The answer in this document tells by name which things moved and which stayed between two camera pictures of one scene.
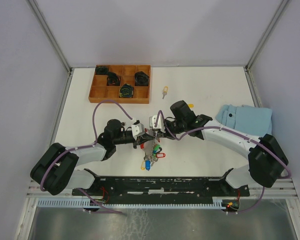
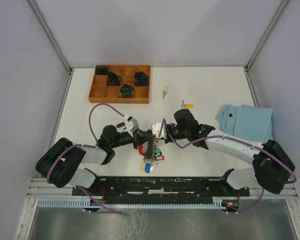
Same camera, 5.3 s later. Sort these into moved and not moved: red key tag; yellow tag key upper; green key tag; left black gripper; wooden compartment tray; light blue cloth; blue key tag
Moved: red key tag; green key tag; blue key tag
Not moved: left black gripper; yellow tag key upper; light blue cloth; wooden compartment tray
